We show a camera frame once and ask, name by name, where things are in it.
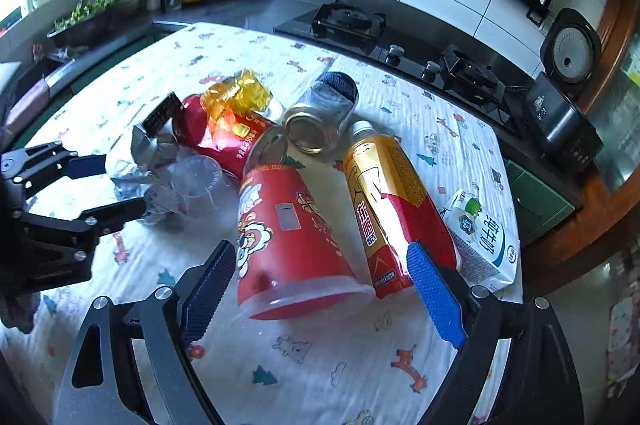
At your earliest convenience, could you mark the silver foil wrapper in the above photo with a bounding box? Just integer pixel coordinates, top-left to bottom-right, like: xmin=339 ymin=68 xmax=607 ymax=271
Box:
xmin=105 ymin=124 xmax=180 ymax=225

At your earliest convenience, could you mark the clear plastic measuring cup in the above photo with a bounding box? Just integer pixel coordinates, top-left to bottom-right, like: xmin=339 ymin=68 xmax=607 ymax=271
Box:
xmin=170 ymin=154 xmax=230 ymax=218

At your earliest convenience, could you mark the black small box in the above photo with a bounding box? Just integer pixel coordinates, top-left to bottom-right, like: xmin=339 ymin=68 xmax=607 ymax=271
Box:
xmin=141 ymin=92 xmax=182 ymax=138

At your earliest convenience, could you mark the white milk carton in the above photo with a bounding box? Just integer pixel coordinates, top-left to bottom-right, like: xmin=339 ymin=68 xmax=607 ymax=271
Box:
xmin=442 ymin=189 xmax=520 ymax=293

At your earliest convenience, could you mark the red paper noodle cup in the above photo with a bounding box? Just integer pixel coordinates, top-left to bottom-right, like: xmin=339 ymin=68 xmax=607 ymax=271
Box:
xmin=236 ymin=146 xmax=374 ymax=321

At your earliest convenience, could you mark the red cola can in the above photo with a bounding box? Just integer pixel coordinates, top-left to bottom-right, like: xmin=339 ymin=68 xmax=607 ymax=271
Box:
xmin=172 ymin=94 xmax=276 ymax=180

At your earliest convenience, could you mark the yellow plastic wrapper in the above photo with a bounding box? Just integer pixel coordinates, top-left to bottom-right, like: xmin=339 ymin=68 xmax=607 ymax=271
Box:
xmin=200 ymin=70 xmax=272 ymax=137

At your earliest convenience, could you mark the clear glass jar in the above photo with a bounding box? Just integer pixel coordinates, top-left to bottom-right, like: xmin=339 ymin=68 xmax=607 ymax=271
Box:
xmin=282 ymin=72 xmax=359 ymax=156

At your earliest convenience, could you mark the gold red drink bottle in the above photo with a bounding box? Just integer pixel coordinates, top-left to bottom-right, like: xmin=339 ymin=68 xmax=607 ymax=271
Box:
xmin=343 ymin=120 xmax=457 ymax=299

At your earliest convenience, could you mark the green kitchen cabinet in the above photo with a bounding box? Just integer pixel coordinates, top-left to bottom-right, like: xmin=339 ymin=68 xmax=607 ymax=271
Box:
xmin=504 ymin=160 xmax=576 ymax=245

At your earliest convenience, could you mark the grey gloved left hand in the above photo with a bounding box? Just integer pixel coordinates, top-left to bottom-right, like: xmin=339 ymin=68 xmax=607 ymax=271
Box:
xmin=0 ymin=292 xmax=40 ymax=334

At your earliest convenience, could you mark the patterned white tablecloth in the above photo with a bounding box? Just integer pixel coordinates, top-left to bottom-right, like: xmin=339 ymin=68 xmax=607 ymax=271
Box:
xmin=1 ymin=23 xmax=522 ymax=424

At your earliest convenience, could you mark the tray of green vegetables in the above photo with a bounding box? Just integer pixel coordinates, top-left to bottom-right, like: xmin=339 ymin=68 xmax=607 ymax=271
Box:
xmin=47 ymin=0 xmax=122 ymax=48

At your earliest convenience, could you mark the black gas stove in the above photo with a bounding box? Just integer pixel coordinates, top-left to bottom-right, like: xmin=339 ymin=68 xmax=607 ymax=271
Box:
xmin=274 ymin=0 xmax=520 ymax=136

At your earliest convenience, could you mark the black rice cooker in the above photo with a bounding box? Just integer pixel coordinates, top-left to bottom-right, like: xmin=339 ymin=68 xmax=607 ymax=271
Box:
xmin=523 ymin=8 xmax=603 ymax=174

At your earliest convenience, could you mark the brown wooden door frame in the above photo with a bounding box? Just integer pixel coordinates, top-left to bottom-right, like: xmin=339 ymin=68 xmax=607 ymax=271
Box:
xmin=522 ymin=0 xmax=639 ymax=301

